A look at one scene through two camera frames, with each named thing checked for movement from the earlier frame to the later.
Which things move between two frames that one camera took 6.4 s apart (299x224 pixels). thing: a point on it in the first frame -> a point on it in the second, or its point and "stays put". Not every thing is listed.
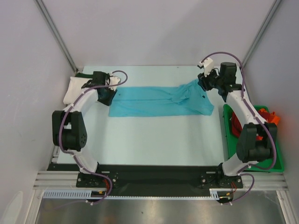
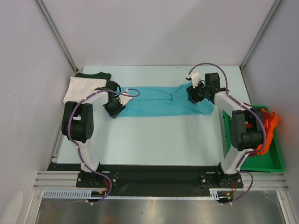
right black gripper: x=205 y=82 -> x=192 y=94
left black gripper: x=108 y=101 -> x=114 y=113
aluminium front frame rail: x=67 y=180 stays put
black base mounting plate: x=108 y=178 stays put
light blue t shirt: x=188 y=99 stays put
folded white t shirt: x=75 y=86 stays put
